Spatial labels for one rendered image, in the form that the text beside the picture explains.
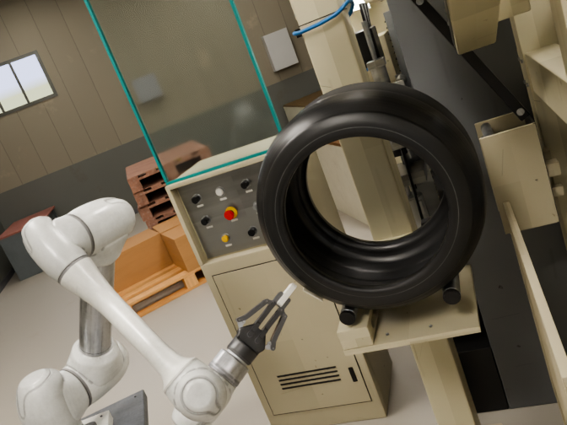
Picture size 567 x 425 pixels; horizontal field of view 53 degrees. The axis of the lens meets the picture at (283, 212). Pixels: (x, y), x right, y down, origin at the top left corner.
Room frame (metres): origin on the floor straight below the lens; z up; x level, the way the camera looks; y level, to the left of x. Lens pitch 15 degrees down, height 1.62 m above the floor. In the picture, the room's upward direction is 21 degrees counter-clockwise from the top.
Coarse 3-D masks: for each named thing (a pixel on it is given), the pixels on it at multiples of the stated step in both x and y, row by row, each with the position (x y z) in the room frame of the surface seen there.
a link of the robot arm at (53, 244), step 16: (32, 224) 1.46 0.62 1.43; (48, 224) 1.46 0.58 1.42; (64, 224) 1.47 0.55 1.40; (80, 224) 1.49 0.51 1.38; (32, 240) 1.43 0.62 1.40; (48, 240) 1.43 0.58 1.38; (64, 240) 1.44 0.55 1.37; (80, 240) 1.46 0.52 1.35; (32, 256) 1.43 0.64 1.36; (48, 256) 1.40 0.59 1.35; (64, 256) 1.40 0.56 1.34; (80, 256) 1.42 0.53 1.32; (48, 272) 1.41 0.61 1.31
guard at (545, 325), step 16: (512, 224) 1.34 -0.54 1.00; (512, 240) 1.58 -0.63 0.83; (528, 256) 1.15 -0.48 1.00; (528, 272) 1.08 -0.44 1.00; (528, 288) 1.50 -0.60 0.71; (544, 304) 0.95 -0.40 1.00; (544, 320) 0.90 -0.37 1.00; (544, 336) 1.22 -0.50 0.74; (544, 352) 1.57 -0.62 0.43; (560, 352) 0.80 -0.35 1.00; (560, 368) 0.77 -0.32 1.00; (560, 384) 1.02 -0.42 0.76; (560, 400) 1.30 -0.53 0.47
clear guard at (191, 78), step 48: (96, 0) 2.31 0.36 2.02; (144, 0) 2.25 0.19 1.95; (192, 0) 2.18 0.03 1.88; (144, 48) 2.27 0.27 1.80; (192, 48) 2.21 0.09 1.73; (240, 48) 2.15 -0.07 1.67; (144, 96) 2.30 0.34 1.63; (192, 96) 2.23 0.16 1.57; (240, 96) 2.17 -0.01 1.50; (192, 144) 2.26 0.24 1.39; (240, 144) 2.20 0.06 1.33
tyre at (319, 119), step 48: (336, 96) 1.36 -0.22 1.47; (384, 96) 1.30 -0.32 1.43; (288, 144) 1.35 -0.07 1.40; (432, 144) 1.23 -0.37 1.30; (288, 192) 1.63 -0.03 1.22; (480, 192) 1.24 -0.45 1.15; (288, 240) 1.37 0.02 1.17; (336, 240) 1.62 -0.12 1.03; (432, 240) 1.52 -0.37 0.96; (336, 288) 1.34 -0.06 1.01; (384, 288) 1.30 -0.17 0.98; (432, 288) 1.28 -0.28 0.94
